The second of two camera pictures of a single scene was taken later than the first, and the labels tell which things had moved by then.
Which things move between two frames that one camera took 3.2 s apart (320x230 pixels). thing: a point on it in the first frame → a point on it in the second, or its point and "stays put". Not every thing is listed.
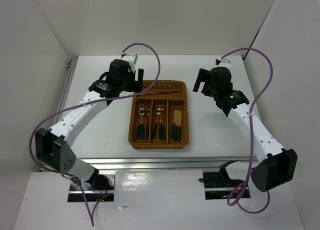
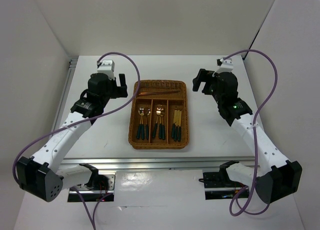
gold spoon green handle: [141, 111] stays put
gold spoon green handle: [147, 113] stays put
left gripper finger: [140, 75] → [122, 80]
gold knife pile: [176, 124] stays put
